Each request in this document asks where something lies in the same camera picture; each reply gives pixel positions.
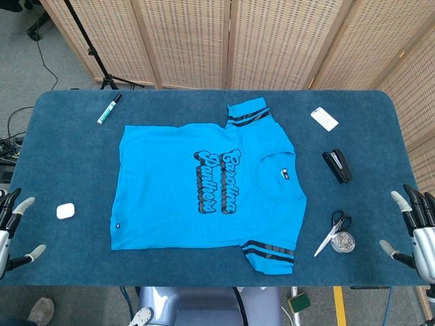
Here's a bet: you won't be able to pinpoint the green yellow block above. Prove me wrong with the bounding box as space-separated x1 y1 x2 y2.
287 292 312 313

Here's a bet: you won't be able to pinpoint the black cable bundle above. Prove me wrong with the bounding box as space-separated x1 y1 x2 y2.
0 134 24 167

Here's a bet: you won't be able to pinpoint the silver metal table leg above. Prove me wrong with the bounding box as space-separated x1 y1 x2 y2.
290 287 303 326

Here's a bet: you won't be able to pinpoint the blue grey robot torso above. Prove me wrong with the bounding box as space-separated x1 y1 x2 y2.
137 287 283 326

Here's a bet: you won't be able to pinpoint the black robot hose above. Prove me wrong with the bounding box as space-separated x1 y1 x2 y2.
232 287 252 326

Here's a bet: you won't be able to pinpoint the white perforated metal bracket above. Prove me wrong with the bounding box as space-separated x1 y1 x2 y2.
128 307 156 326

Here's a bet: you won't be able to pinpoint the round clear paper clip box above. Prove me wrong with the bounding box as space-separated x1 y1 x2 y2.
330 231 356 253

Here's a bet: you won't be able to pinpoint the black tripod stand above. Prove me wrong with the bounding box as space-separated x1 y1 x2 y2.
63 0 145 91

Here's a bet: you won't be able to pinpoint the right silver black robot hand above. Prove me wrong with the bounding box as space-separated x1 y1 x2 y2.
379 184 435 293

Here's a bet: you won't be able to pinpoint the grey shoe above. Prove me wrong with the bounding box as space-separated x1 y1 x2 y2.
27 297 55 325

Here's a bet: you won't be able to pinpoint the white earbuds case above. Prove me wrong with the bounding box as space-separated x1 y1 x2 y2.
56 202 76 220

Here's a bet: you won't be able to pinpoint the blue cable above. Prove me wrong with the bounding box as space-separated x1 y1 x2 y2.
118 287 135 316

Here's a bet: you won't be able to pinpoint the green white marker pen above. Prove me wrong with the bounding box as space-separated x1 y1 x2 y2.
97 93 122 126

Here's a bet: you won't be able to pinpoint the blue printed T-shirt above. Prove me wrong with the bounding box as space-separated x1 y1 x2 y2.
110 97 308 275

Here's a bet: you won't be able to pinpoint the white rectangular card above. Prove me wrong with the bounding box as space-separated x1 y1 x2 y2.
310 106 340 132

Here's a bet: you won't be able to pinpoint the black office chair base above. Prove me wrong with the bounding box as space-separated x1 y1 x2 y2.
25 6 47 38

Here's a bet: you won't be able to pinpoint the black handled scissors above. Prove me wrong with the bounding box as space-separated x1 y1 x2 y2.
313 210 353 257

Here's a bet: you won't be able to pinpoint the black stapler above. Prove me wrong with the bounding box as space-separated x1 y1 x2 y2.
321 148 352 185

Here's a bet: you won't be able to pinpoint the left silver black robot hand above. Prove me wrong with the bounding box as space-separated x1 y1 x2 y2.
0 187 47 281

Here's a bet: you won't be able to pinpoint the thin black floor cable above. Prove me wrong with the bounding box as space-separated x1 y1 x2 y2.
6 20 74 137

